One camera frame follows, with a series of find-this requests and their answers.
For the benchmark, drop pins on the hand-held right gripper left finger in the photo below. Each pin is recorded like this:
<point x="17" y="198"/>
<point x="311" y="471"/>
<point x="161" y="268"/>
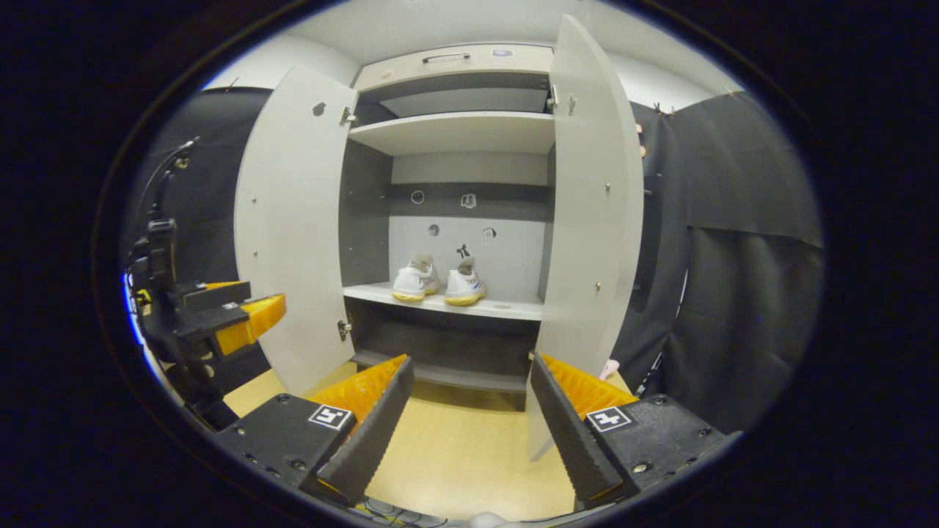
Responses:
<point x="367" y="433"/>

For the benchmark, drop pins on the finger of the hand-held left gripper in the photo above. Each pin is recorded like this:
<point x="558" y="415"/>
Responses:
<point x="249" y="323"/>
<point x="216" y="295"/>

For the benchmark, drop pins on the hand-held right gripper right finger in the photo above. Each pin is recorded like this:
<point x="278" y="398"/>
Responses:
<point x="568" y="433"/>

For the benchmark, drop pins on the light grey cabinet door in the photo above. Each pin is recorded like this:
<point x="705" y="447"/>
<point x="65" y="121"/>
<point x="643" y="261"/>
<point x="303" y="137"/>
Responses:
<point x="293" y="235"/>
<point x="594" y="220"/>

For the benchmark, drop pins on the white shoe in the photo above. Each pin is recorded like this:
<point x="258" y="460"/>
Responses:
<point x="464" y="286"/>
<point x="414" y="282"/>

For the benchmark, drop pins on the metal door hinge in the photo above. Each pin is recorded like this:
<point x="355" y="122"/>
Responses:
<point x="344" y="330"/>
<point x="552" y="97"/>
<point x="348" y="116"/>

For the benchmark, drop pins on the beige cabinet drawer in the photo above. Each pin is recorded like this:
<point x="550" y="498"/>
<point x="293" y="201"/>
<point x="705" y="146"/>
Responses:
<point x="455" y="70"/>

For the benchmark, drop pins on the black cloth clip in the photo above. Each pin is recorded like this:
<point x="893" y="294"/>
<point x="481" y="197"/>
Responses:
<point x="662" y="109"/>
<point x="231" y="84"/>

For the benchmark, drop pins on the black backdrop cloth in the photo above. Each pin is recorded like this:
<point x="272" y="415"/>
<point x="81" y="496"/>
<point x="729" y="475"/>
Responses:
<point x="741" y="257"/>

